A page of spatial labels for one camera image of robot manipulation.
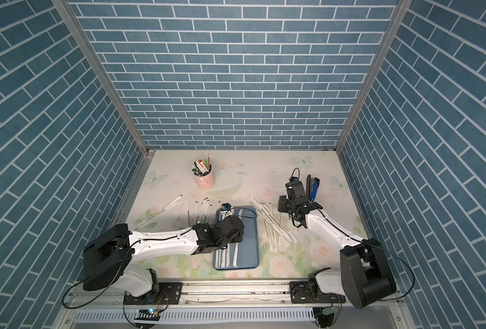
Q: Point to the green circuit board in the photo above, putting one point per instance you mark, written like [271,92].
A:
[148,314]

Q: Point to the black and blue stapler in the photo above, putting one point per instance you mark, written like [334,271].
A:
[312,186]

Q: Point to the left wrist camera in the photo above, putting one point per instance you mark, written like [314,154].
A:
[226,211]

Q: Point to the pile wrapped straws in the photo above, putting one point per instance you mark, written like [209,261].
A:
[276,230]
[199,211]

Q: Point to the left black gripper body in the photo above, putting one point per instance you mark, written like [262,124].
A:
[237,238]

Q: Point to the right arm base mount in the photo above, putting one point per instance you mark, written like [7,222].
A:
[307,292]

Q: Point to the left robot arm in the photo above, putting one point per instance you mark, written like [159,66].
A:
[112,259]

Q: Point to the white slotted cable duct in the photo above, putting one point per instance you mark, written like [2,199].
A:
[175,316]

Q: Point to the aluminium front rail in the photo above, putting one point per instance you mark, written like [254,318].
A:
[215,292]

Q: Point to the left pile wrapped straws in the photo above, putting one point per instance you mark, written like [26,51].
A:
[199,211]

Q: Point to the pink pen cup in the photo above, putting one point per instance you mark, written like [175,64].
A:
[206,181]

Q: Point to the blue plastic storage tray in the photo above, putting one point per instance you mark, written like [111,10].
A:
[243,255]

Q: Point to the right pile wrapped straws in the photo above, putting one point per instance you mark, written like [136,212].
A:
[276,230]

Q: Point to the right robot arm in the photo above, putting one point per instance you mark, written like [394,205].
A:
[365,276]

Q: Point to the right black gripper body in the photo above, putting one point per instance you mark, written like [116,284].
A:
[285,205]

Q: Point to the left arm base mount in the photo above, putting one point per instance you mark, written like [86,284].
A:
[167,293]

